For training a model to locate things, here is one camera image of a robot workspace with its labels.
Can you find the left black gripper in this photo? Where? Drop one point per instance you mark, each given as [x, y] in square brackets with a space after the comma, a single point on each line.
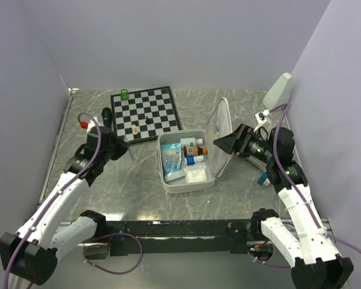
[122, 146]

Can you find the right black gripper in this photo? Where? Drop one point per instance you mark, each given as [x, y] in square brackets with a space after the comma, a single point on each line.
[243, 134]

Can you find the white bottle green label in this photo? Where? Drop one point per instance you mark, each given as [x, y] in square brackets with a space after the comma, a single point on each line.
[191, 141]

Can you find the brown medicine bottle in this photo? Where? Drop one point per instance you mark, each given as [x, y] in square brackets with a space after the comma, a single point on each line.
[193, 151]

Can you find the white bottle blue label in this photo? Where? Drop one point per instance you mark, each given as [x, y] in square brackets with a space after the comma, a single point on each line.
[194, 160]

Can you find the white medicine kit case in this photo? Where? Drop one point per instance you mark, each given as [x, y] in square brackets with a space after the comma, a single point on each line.
[218, 125]

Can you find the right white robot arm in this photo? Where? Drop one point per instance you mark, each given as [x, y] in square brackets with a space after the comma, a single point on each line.
[314, 260]

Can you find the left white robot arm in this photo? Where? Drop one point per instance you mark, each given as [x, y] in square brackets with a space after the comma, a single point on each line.
[35, 249]

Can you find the cream chess piece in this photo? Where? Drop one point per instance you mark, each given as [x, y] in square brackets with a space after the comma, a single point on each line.
[135, 130]

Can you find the black white chessboard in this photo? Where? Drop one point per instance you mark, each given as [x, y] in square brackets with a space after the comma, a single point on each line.
[157, 104]

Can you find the blue wooden block toy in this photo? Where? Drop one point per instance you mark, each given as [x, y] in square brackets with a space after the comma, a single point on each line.
[263, 180]

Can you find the green toy padlock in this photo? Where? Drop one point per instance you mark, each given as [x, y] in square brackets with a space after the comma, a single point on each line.
[124, 94]

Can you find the white wedge device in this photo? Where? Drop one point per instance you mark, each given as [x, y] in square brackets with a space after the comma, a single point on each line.
[279, 93]

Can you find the black wireless microphone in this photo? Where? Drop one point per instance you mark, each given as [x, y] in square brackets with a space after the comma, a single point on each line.
[107, 117]

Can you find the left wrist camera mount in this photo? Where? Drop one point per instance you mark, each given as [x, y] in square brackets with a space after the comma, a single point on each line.
[90, 127]

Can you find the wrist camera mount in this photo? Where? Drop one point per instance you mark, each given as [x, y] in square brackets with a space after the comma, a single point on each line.
[263, 119]
[90, 127]

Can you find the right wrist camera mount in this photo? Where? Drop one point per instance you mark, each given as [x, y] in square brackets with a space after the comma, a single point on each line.
[263, 119]

